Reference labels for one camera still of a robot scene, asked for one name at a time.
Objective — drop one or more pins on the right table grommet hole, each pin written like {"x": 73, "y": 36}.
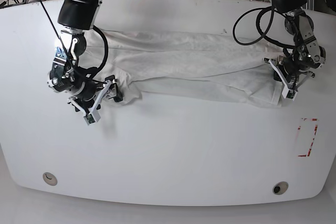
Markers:
{"x": 280, "y": 188}

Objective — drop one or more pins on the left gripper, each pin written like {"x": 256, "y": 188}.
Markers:
{"x": 295, "y": 67}

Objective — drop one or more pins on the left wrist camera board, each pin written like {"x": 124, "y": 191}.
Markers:
{"x": 289, "y": 94}

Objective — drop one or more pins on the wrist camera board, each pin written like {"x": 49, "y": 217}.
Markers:
{"x": 289, "y": 94}
{"x": 92, "y": 118}

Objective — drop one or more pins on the red tape rectangle marking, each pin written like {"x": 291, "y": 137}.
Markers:
{"x": 306, "y": 134}

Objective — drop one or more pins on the left table grommet hole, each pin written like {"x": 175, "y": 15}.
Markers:
{"x": 50, "y": 179}

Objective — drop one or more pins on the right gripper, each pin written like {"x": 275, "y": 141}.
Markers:
{"x": 67, "y": 76}

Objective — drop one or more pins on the table grommet hole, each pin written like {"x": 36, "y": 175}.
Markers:
{"x": 50, "y": 179}
{"x": 280, "y": 188}

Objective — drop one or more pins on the white printed T-shirt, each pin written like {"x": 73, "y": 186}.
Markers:
{"x": 202, "y": 66}

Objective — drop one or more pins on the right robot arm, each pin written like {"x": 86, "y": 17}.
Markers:
{"x": 77, "y": 16}

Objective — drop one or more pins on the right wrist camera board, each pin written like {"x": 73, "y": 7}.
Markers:
{"x": 92, "y": 118}

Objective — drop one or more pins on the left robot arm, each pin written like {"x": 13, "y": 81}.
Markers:
{"x": 285, "y": 6}

